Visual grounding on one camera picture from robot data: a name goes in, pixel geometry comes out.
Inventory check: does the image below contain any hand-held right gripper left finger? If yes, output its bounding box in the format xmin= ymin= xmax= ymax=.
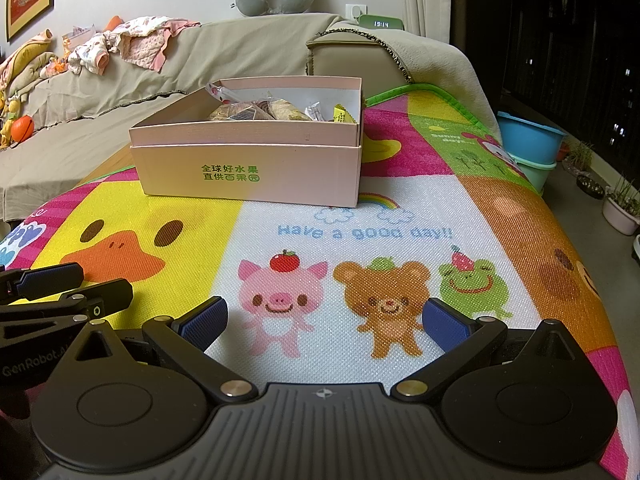
xmin=75 ymin=296 xmax=257 ymax=406

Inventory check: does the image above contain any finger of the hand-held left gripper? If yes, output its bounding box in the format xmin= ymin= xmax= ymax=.
xmin=0 ymin=262 xmax=84 ymax=306
xmin=0 ymin=279 xmax=133 ymax=342

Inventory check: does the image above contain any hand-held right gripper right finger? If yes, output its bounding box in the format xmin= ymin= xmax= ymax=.
xmin=390 ymin=298 xmax=583 ymax=403

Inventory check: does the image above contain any pink cardboard box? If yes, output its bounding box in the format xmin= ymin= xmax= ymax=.
xmin=127 ymin=76 xmax=363 ymax=208

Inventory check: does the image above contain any bread slice packet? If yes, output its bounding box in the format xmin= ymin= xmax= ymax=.
xmin=267 ymin=97 xmax=312 ymax=122

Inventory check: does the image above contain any colourful cartoon play mat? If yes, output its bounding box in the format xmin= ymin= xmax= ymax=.
xmin=0 ymin=82 xmax=640 ymax=480

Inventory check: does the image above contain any orange ball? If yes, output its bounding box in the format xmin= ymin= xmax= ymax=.
xmin=11 ymin=115 xmax=35 ymax=142

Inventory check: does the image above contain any green plastic bucket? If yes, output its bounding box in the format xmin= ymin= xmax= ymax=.
xmin=515 ymin=155 xmax=557 ymax=193

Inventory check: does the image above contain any dark flower pot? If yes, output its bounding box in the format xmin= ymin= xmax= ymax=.
xmin=575 ymin=172 xmax=606 ymax=200

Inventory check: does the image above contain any blue plastic bucket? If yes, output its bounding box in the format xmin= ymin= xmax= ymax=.
xmin=496 ymin=111 xmax=568 ymax=165

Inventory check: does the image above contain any white flower pot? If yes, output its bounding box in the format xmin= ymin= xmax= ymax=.
xmin=602 ymin=175 xmax=640 ymax=236

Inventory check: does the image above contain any beige sofa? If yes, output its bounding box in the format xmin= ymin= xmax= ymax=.
xmin=0 ymin=12 xmax=501 ymax=221

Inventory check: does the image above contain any white floral baby garment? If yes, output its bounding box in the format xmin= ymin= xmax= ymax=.
xmin=67 ymin=32 xmax=111 ymax=77

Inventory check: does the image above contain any pink quilted baby garment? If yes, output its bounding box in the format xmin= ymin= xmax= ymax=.
xmin=107 ymin=16 xmax=201 ymax=72

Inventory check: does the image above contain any cream throw blanket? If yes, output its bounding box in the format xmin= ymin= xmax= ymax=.
xmin=320 ymin=20 xmax=503 ymax=141

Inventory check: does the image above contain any dark glass balcony door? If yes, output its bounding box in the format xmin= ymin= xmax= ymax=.
xmin=452 ymin=0 xmax=640 ymax=131

